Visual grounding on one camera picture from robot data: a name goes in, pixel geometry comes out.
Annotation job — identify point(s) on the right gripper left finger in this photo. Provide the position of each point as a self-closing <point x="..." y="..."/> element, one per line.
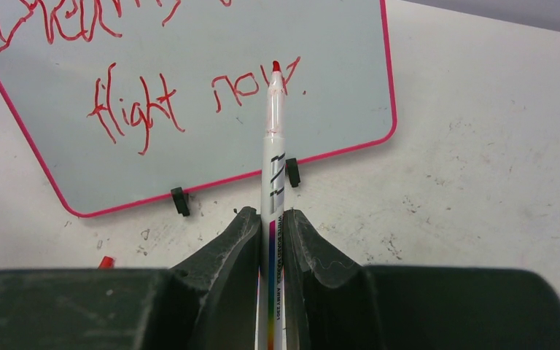
<point x="208" y="301"/>

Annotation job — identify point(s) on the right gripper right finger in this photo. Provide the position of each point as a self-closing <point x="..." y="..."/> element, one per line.
<point x="333" y="302"/>

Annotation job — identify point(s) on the red marker cap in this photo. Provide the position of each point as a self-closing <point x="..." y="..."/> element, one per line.
<point x="106" y="262"/>

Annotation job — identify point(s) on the white marker pen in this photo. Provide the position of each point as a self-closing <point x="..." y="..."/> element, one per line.
<point x="270" y="319"/>

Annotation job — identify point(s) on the pink framed whiteboard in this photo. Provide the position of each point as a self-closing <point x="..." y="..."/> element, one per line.
<point x="122" y="101"/>

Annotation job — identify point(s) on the black whiteboard foot clip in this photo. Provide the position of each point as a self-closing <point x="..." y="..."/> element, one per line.
<point x="293" y="173"/>

